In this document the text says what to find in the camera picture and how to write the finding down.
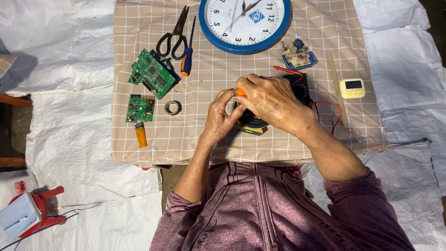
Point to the small green circuit board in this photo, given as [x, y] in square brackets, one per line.
[140, 108]

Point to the person's right hand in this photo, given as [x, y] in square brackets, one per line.
[275, 101]

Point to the black multimeter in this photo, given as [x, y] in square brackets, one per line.
[301, 91]

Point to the orange lighter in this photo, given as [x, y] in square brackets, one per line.
[141, 136]

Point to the person's left hand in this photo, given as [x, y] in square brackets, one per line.
[216, 116]

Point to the large green circuit board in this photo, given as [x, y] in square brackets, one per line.
[152, 73]

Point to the pink small plastic object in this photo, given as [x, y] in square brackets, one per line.
[20, 187]

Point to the red multimeter lead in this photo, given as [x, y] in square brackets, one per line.
[337, 111]

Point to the beige checked tablecloth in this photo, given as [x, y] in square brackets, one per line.
[209, 139]

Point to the white woven plastic sheet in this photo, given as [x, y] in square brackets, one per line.
[69, 146]

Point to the beige circuit board, blue base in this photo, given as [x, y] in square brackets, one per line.
[298, 55]

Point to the grey tape roll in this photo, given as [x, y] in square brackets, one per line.
[172, 107]

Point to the brown wooden bench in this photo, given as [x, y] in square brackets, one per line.
[14, 101]

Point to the person's mauve zip jacket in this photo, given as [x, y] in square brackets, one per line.
[264, 216]

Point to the red plastic stool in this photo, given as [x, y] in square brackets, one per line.
[45, 209]

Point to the blue pen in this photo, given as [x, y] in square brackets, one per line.
[15, 223]

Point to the orange and blue screwdriver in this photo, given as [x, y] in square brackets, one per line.
[187, 61]

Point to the white and blue notebook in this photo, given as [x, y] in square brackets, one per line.
[19, 216]

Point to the blue round wall clock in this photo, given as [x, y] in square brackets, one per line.
[244, 24]

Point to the pale wooden stick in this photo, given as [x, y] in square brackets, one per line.
[337, 87]

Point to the black round part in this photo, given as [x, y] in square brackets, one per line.
[251, 122]

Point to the black casing under circuit board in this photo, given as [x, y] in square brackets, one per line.
[170, 66]

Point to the red multimeter probe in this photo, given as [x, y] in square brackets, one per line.
[287, 70]

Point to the cream digital timer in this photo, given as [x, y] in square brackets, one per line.
[352, 88]

